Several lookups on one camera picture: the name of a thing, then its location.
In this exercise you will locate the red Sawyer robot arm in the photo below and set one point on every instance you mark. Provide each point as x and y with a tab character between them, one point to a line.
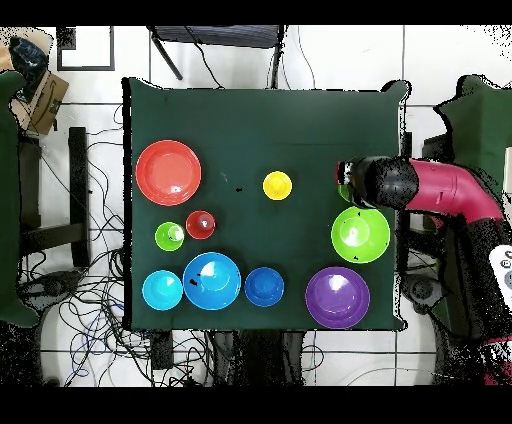
440	188

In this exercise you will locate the dark folding chair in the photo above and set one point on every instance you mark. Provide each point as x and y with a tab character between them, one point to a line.
220	36

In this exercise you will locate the green cloth side table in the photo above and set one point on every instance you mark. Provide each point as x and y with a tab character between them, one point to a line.
8	200
480	120

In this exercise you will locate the ribbed green cup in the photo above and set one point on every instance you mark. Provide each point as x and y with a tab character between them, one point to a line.
164	240

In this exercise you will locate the brown cardboard box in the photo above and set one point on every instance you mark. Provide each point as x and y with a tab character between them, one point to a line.
48	104

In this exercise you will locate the black square frame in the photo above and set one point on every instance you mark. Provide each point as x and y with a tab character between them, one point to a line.
86	68

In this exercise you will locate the black power strip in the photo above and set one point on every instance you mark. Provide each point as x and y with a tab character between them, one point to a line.
162	352

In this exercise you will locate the large blue bowl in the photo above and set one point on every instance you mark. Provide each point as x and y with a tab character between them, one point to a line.
216	288

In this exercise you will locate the black bag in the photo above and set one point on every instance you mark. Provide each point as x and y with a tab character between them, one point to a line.
28	56

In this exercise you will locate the black stand frame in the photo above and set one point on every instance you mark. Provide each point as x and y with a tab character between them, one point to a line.
78	180
434	148

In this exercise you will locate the plain orange cup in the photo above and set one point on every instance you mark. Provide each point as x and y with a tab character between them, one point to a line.
196	226

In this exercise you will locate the wide orange bowl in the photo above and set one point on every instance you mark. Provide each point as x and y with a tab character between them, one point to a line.
168	172

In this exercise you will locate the light blue small bowl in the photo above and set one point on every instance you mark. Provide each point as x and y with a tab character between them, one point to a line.
160	292

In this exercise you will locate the dark blue small bowl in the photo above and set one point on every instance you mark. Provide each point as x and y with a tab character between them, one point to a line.
264	287

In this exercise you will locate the plain green cup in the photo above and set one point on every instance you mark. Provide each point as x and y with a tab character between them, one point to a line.
343	194

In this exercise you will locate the purple bowl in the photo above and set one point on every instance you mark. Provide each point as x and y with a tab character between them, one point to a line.
338	298

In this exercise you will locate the ribbed yellow cup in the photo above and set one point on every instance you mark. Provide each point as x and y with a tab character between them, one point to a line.
277	186

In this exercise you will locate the dark green table cloth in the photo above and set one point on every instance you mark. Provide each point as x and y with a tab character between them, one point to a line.
260	128

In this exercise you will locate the large green bowl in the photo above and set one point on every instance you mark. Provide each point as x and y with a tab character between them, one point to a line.
372	240

